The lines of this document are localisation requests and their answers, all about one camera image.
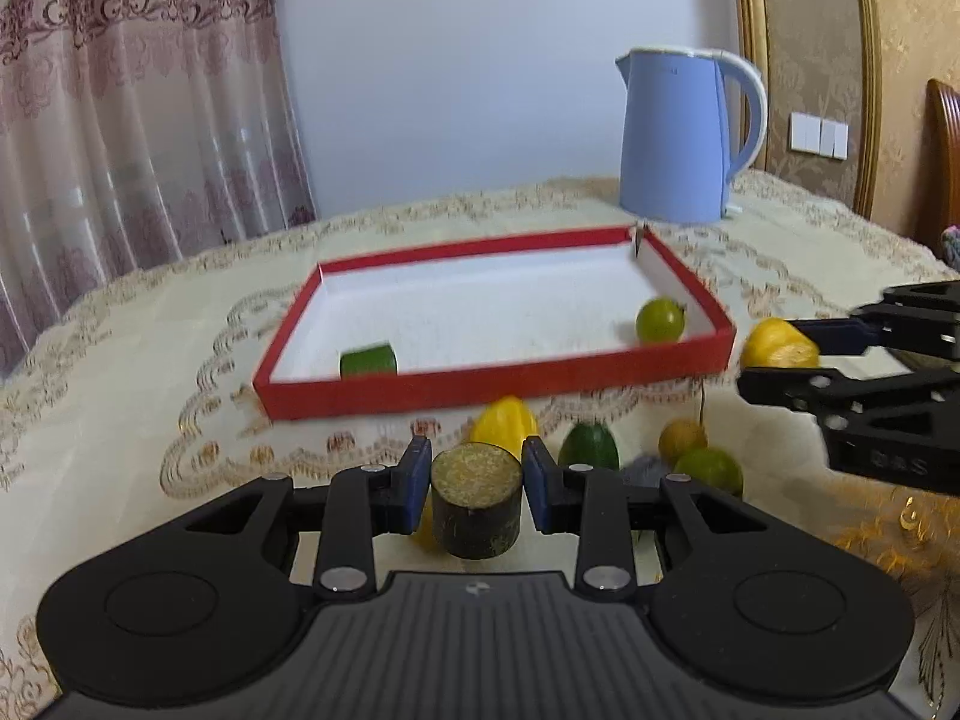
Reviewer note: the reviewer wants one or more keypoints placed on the yellow starfruit piece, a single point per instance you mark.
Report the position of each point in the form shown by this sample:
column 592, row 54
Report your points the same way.
column 506, row 423
column 777, row 343

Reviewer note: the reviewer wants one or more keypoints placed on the cream embroidered tablecloth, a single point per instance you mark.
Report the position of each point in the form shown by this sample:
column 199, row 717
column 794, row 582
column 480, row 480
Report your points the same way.
column 139, row 404

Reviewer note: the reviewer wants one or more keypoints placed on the tan longan fruit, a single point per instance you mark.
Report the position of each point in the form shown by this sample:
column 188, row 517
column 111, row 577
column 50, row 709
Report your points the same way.
column 680, row 437

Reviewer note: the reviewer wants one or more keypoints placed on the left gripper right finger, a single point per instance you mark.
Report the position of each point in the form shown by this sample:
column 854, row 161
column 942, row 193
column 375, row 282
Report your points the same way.
column 601, row 510

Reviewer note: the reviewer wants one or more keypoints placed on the dark green avocado-like fruit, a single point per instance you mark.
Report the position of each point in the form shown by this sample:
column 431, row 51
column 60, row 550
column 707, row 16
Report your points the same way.
column 590, row 443

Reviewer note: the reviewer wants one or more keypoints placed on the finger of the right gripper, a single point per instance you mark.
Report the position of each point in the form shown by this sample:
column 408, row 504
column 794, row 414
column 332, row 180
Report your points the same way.
column 817, row 389
column 913, row 318

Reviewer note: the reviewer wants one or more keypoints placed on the blue electric kettle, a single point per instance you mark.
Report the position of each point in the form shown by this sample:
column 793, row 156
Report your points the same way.
column 677, row 163

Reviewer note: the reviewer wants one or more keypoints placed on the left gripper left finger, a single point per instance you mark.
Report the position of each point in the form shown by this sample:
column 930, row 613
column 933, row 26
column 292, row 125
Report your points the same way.
column 358, row 505

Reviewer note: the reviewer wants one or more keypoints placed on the wooden chair back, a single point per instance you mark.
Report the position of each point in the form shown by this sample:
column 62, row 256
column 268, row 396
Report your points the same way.
column 937, row 218

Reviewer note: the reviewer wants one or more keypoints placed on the green cucumber chunk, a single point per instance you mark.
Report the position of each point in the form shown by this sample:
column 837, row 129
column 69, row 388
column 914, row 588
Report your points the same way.
column 375, row 360

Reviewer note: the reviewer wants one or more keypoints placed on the white wall switch panel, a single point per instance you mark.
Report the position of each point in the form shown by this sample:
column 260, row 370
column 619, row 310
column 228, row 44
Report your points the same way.
column 813, row 135

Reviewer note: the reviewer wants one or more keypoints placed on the red shallow box tray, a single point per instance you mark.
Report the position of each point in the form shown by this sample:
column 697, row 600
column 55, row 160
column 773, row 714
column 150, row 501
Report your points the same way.
column 531, row 315

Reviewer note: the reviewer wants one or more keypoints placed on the green round tomato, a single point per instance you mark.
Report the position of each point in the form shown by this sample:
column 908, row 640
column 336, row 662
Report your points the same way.
column 661, row 320
column 713, row 466

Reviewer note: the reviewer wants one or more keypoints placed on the dark sugarcane chunk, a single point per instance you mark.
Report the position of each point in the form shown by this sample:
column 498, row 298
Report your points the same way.
column 645, row 471
column 476, row 492

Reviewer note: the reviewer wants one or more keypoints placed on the pink floral curtain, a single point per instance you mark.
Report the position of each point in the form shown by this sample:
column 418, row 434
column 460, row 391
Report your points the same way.
column 136, row 133

